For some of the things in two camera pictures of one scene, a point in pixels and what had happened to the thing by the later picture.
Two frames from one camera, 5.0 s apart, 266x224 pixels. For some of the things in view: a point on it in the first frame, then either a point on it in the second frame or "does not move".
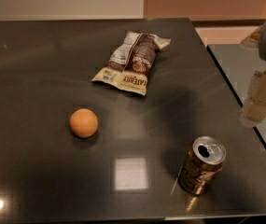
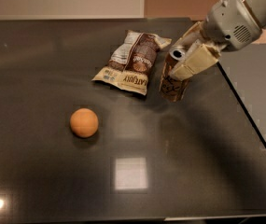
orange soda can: x=202 y=162 -> x=173 y=90
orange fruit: x=83 y=122 does not move
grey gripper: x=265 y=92 -> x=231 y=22
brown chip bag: x=131 y=63 does not move
